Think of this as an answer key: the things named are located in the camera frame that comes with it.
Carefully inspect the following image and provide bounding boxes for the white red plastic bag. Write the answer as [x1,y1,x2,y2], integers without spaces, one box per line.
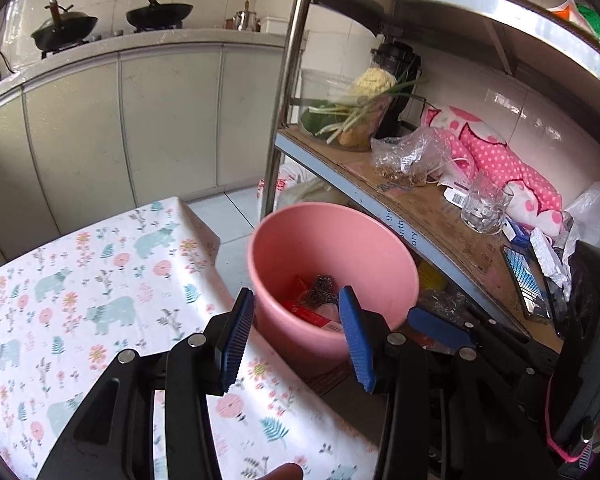
[257,162,301,211]

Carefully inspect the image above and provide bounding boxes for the silver scouring cloth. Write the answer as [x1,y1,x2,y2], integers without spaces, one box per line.
[302,274,341,306]

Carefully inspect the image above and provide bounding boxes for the kitchen counter cabinet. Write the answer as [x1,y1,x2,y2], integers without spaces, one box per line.
[0,27,308,266]

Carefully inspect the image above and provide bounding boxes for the white label paper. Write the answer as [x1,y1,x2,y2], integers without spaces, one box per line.
[442,185,473,208]

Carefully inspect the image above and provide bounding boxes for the green vegetable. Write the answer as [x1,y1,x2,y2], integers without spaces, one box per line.
[300,105,346,136]

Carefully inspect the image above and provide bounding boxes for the pink plastic bucket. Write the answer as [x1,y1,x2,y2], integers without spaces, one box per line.
[246,202,421,368]

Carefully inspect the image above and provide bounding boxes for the crumpled clear plastic bag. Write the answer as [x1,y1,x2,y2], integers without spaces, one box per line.
[370,126,453,188]

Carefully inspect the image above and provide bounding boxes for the container with vegetables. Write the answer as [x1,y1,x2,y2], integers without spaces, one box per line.
[312,72,428,143]

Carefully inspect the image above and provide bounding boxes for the smartphone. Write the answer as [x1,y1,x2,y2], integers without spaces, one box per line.
[500,245,553,322]

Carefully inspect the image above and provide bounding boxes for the green white orange bag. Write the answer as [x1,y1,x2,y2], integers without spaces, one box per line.
[547,0,600,56]

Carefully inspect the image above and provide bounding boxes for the cauliflower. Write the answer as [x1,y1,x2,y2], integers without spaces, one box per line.
[342,67,398,103]

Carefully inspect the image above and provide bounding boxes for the steel kettle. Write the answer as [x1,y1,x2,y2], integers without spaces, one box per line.
[225,1,261,32]

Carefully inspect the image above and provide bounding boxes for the gas stove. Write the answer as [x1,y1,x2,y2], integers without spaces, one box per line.
[40,20,186,58]

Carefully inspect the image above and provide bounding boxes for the clear jar brown contents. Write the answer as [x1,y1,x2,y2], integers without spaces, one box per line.
[337,97,393,153]

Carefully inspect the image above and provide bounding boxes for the black blender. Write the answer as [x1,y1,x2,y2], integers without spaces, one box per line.
[370,22,423,138]

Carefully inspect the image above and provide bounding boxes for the clear plastic tub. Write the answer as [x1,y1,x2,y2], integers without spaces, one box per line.
[300,68,356,111]

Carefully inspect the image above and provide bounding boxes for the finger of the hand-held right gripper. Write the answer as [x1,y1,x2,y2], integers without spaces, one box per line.
[407,306,565,387]

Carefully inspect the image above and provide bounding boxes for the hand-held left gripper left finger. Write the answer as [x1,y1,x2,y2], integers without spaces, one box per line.
[37,287,257,480]

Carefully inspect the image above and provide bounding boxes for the glass mug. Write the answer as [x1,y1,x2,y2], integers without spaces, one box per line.
[461,170,515,235]

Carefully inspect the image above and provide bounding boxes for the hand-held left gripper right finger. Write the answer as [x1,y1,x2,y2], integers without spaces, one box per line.
[337,285,557,480]

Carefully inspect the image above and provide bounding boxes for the cardboard shelf liner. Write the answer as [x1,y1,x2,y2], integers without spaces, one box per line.
[280,127,561,351]

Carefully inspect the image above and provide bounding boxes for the black wok with lid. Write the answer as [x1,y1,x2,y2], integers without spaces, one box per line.
[30,0,99,53]

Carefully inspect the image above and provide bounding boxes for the blue white packet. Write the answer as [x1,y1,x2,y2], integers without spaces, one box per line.
[502,220,531,246]

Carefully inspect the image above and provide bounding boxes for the pink polka dot cloth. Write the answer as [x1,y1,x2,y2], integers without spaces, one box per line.
[419,105,565,236]

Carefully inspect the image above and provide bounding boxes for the cream plastic bag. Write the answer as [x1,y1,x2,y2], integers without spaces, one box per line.
[280,180,341,211]

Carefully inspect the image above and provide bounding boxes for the red white packet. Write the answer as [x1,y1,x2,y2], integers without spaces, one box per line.
[282,300,346,333]

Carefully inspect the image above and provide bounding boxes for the person's left hand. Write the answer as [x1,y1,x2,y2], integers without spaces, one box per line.
[260,462,306,480]

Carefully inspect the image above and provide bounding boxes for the metal shelf rack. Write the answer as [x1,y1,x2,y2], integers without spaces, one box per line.
[260,0,600,321]

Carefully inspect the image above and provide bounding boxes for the white container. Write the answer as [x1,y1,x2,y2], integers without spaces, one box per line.
[259,16,291,34]

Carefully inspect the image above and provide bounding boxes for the pink cord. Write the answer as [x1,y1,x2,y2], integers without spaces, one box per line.
[545,375,588,463]

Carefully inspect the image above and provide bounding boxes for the crumpled white paper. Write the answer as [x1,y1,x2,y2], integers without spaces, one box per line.
[530,227,573,286]

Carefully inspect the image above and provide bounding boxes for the floral tablecloth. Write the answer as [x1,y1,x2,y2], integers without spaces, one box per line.
[0,196,381,480]

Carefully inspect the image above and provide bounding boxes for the yellow item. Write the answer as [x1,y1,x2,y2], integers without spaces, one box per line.
[420,260,448,291]

